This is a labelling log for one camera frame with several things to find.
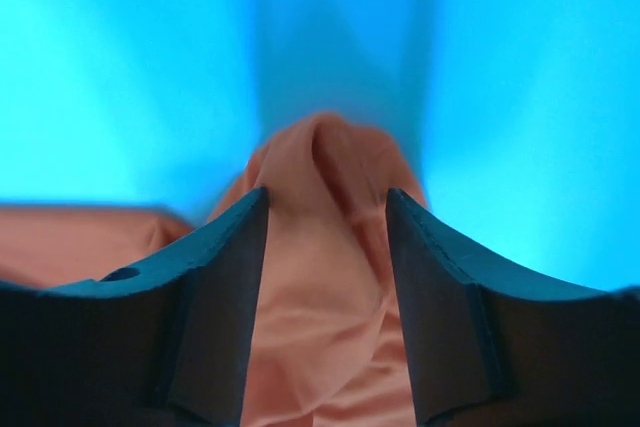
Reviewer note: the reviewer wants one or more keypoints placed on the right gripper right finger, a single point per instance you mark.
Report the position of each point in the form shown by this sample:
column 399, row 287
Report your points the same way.
column 492, row 343

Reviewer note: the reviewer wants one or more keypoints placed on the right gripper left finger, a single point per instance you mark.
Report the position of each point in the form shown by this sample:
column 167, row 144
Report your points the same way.
column 164, row 341

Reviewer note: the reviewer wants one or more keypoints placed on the orange t shirt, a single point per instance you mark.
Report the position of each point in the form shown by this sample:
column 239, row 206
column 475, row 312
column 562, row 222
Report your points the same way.
column 327, row 348

